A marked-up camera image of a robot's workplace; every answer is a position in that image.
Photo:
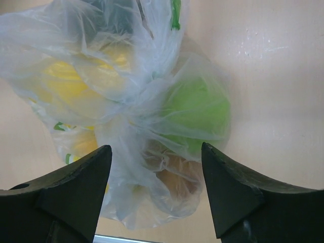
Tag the green fruit in bag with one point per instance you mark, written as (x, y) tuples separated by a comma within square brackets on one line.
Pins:
[(196, 110)]

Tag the yellow fruit in bag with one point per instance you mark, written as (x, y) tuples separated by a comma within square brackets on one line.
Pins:
[(92, 88)]

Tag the brown kiwi in bag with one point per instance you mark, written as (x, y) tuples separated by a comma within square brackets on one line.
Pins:
[(180, 176)]

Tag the clear plastic bag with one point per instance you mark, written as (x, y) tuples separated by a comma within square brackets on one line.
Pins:
[(33, 39)]

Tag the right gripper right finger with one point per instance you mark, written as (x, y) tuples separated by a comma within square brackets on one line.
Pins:
[(247, 206)]

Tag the aluminium front rail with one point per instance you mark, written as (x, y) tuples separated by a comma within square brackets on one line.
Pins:
[(113, 239)]

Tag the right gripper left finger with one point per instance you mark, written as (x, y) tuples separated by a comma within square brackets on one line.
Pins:
[(61, 206)]

